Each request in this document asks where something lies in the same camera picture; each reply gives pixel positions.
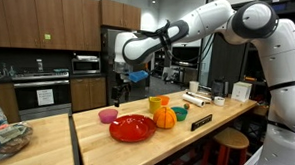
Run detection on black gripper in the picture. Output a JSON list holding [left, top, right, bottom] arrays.
[[110, 71, 134, 109]]

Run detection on purple plastic bowl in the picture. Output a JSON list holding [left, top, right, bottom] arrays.
[[97, 107, 119, 125]]

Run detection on teal blue plastic bowl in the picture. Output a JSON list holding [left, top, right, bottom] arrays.
[[170, 106, 189, 122]]

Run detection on wooden lower cabinets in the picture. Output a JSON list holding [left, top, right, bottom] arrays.
[[0, 71, 109, 129]]

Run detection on yellow plastic cup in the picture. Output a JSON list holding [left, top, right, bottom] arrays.
[[147, 96, 163, 114]]

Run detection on red glossy plate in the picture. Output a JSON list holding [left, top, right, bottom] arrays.
[[108, 113, 158, 144]]

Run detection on stainless steel fridge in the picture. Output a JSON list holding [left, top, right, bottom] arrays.
[[97, 24, 139, 107]]

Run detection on silver microwave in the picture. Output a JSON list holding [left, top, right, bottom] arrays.
[[71, 54, 103, 76]]

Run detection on orange plush basketball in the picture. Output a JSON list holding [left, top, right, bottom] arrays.
[[152, 106, 178, 130]]

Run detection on white paper roll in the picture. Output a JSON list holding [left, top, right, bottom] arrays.
[[181, 92, 206, 108]]

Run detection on white paper cup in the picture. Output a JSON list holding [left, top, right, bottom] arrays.
[[188, 80, 201, 94]]

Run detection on white paper oven label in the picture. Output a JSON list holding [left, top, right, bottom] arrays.
[[35, 88, 56, 107]]

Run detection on built-in oven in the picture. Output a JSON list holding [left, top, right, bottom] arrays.
[[10, 70, 74, 124]]

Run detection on thin white tube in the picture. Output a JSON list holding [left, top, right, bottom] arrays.
[[186, 90, 213, 102]]

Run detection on wooden stool red legs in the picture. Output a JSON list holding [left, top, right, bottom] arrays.
[[199, 125, 252, 165]]

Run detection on white cardboard box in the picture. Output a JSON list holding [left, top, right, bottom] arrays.
[[231, 80, 253, 103]]

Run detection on clear plastic bag of items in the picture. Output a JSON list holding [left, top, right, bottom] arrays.
[[0, 92, 36, 165]]

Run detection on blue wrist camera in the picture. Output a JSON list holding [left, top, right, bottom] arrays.
[[127, 70, 150, 85]]

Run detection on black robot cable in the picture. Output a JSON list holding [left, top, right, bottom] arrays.
[[134, 18, 218, 68]]

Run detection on wooden upper wall cabinets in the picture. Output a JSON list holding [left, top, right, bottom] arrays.
[[0, 0, 142, 54]]

